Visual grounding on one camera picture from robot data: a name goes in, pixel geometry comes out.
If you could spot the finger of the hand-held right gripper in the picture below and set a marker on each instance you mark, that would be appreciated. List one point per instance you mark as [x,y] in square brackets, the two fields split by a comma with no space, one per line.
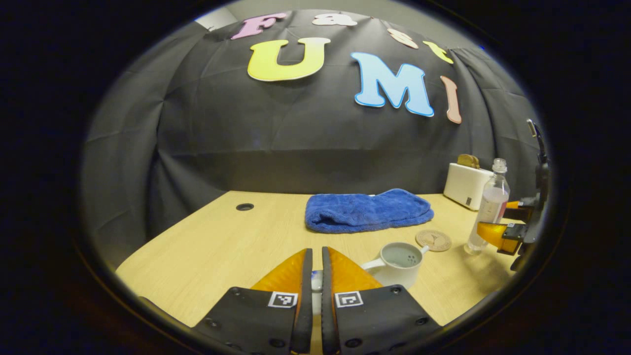
[522,207]
[510,234]

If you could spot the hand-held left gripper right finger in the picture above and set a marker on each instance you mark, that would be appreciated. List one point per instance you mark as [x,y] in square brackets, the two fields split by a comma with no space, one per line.
[327,296]

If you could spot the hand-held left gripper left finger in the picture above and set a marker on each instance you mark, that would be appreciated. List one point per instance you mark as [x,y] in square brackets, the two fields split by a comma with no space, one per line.
[306,296]

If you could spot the white teacup lid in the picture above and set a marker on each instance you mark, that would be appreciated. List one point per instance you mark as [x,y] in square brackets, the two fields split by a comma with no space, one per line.
[317,282]

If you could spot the clear plastic water bottle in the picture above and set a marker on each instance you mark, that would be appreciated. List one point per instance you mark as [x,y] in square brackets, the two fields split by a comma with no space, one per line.
[488,212]

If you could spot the white ceramic teacup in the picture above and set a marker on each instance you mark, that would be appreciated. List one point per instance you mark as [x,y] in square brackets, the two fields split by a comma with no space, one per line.
[394,276]

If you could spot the round wooden coaster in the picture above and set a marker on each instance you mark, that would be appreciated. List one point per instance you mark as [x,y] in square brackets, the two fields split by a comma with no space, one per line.
[434,240]

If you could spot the white toaster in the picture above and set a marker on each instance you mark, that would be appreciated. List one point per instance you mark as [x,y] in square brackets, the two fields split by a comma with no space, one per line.
[463,187]

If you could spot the brown wooden toast slice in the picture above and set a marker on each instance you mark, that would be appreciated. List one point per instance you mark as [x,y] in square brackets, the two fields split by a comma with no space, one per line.
[474,162]
[463,160]

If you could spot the blue towel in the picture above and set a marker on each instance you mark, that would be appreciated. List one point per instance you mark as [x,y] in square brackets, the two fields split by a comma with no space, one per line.
[365,212]

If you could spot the black backdrop cloth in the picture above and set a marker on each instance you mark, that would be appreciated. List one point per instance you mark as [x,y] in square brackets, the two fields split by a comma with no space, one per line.
[296,138]

